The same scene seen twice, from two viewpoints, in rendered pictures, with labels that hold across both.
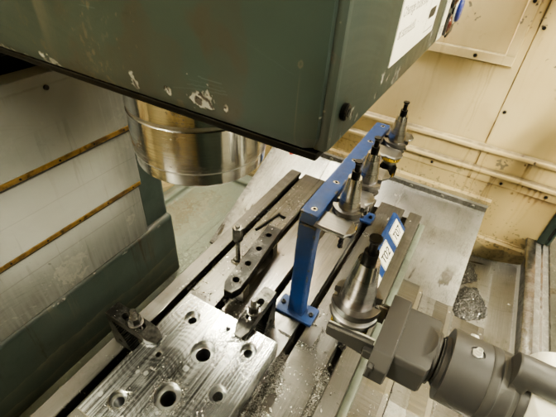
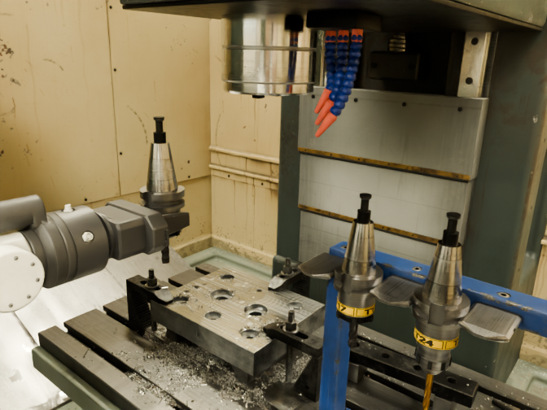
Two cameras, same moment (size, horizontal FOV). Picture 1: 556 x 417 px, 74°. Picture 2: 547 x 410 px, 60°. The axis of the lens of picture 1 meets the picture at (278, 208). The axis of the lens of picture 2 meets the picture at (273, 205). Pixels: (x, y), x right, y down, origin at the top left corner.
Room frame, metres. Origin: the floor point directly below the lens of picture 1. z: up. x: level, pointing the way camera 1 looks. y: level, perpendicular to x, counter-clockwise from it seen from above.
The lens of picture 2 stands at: (0.58, -0.72, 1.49)
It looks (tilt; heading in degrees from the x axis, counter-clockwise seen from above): 17 degrees down; 101
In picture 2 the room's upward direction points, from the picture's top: 2 degrees clockwise
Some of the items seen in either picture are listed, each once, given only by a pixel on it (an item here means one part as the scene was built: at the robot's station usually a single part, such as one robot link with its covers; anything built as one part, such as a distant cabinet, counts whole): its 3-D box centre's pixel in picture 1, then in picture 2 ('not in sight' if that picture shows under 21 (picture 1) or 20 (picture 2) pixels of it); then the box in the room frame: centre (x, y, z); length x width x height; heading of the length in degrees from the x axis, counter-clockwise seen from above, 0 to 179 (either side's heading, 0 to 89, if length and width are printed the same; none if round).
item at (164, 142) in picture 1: (198, 107); (269, 55); (0.40, 0.10, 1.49); 0.16 x 0.16 x 0.12
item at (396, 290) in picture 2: (357, 196); (396, 291); (0.63, -0.17, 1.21); 0.07 x 0.05 x 0.01; 63
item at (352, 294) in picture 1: (363, 279); (160, 165); (0.29, -0.11, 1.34); 0.04 x 0.04 x 0.07
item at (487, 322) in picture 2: (374, 172); (488, 323); (0.73, -0.22, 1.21); 0.07 x 0.05 x 0.01; 63
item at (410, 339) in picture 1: (427, 353); (102, 233); (0.25, -0.20, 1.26); 0.13 x 0.12 x 0.10; 153
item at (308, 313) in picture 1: (303, 270); (336, 351); (0.56, -0.07, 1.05); 0.10 x 0.05 x 0.30; 63
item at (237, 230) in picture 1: (237, 243); not in sight; (0.71, 0.10, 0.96); 0.03 x 0.03 x 0.13
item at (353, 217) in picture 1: (347, 209); (357, 278); (0.58, -0.14, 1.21); 0.06 x 0.06 x 0.03
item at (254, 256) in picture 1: (253, 264); (399, 376); (0.67, 0.05, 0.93); 0.26 x 0.05 x 0.06; 158
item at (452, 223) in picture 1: (331, 241); not in sight; (0.98, -0.20, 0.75); 0.89 x 0.70 x 0.26; 63
